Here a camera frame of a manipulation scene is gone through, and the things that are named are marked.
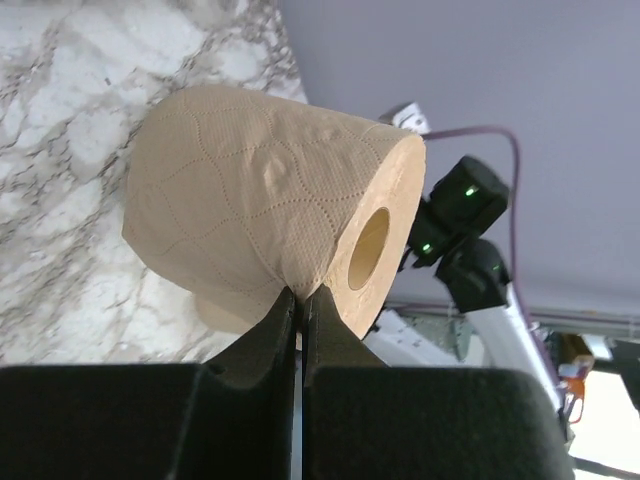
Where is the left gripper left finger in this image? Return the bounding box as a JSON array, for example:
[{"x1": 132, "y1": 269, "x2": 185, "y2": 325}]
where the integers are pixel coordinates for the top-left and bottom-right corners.
[{"x1": 1, "y1": 290, "x2": 296, "y2": 479}]

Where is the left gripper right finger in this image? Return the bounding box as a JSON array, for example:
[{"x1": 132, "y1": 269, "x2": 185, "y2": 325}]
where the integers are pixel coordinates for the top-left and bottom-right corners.
[{"x1": 302, "y1": 286, "x2": 574, "y2": 480}]

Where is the brown roll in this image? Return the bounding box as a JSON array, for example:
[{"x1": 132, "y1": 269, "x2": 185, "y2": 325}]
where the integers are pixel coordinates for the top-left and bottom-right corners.
[{"x1": 122, "y1": 85, "x2": 426, "y2": 337}]

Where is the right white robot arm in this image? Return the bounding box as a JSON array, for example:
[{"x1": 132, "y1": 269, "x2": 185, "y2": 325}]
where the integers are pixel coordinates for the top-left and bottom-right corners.
[{"x1": 403, "y1": 156, "x2": 571, "y2": 441}]

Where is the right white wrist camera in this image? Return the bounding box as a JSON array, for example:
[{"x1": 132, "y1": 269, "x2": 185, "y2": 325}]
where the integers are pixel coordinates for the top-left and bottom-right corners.
[{"x1": 379, "y1": 102, "x2": 431, "y2": 135}]

